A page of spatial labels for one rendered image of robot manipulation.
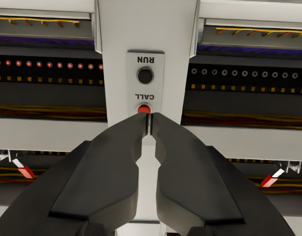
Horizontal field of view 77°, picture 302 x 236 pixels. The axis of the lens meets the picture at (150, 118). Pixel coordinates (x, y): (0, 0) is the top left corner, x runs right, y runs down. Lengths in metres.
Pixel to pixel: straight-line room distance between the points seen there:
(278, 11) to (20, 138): 0.35
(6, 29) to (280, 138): 0.40
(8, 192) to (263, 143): 0.55
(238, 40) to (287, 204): 0.42
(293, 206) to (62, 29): 0.59
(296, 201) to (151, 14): 0.54
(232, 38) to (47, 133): 0.29
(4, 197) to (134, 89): 0.43
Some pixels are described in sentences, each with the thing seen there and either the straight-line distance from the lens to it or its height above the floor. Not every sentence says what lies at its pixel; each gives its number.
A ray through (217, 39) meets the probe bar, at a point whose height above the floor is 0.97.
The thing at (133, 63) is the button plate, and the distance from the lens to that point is 0.21.
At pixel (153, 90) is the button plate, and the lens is 0.22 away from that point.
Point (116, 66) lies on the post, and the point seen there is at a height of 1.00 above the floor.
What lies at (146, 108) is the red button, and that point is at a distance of 0.23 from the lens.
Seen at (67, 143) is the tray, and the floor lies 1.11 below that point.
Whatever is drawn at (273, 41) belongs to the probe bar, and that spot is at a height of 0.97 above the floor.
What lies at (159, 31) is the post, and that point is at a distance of 0.21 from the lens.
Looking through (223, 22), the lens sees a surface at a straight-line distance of 0.27.
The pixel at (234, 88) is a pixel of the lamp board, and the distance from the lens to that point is 0.43.
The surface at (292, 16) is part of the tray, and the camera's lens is 0.28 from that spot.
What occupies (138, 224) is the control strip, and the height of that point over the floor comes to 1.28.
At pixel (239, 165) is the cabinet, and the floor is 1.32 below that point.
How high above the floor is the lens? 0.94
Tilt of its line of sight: 29 degrees up
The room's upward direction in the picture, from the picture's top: 177 degrees counter-clockwise
